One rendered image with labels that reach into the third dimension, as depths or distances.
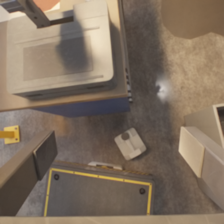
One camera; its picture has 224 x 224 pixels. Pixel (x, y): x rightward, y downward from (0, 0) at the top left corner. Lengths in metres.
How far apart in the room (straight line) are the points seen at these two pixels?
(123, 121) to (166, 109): 0.36
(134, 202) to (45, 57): 0.93
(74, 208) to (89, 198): 0.12
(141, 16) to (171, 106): 0.84
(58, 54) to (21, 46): 0.10
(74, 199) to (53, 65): 0.93
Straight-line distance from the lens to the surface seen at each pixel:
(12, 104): 0.54
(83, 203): 1.18
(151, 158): 1.37
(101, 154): 1.40
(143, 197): 1.10
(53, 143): 0.17
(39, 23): 0.40
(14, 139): 1.74
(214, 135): 0.92
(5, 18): 0.67
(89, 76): 0.37
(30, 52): 0.46
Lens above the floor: 1.36
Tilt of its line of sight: 79 degrees down
